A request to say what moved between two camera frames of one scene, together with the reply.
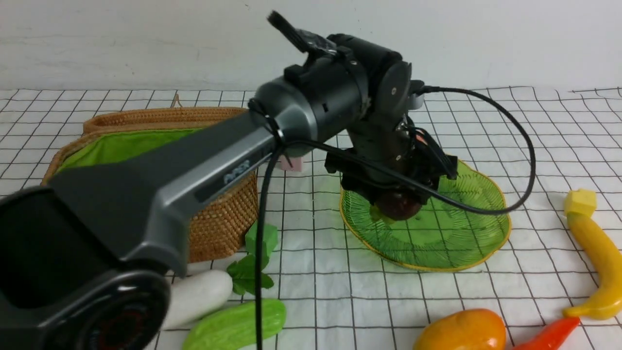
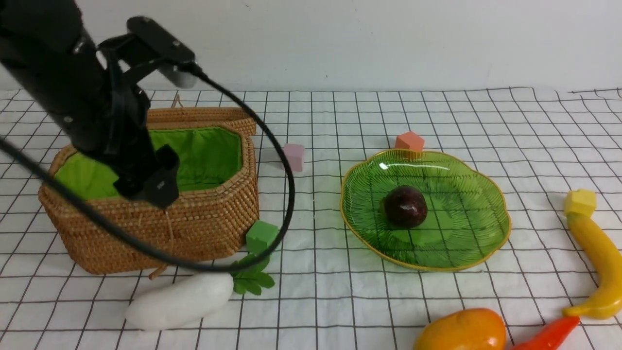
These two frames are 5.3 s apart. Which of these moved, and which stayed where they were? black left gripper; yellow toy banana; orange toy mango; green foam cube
Moved: black left gripper
Stayed: yellow toy banana; green foam cube; orange toy mango
